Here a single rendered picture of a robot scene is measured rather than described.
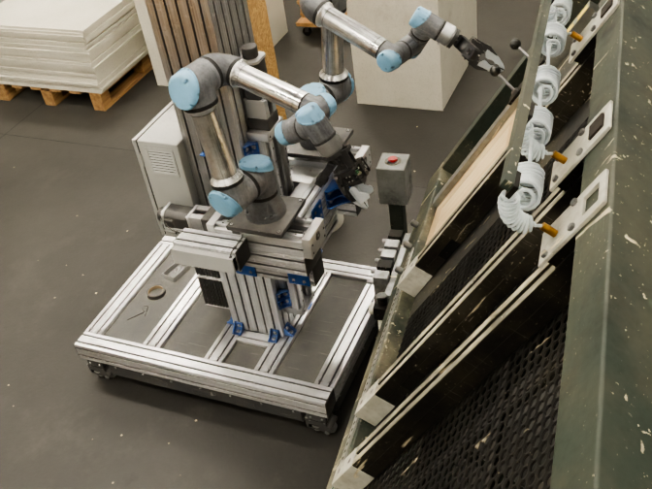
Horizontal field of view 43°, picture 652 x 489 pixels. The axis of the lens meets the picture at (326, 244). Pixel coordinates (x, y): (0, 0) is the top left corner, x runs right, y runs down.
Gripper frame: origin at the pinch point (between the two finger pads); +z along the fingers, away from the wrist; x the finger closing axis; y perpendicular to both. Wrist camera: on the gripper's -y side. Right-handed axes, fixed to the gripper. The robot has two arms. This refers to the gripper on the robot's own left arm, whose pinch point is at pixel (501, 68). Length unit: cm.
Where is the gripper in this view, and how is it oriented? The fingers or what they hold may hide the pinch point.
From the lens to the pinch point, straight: 298.3
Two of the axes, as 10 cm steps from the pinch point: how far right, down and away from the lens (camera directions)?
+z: 8.7, 4.9, 0.9
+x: -4.9, 7.8, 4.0
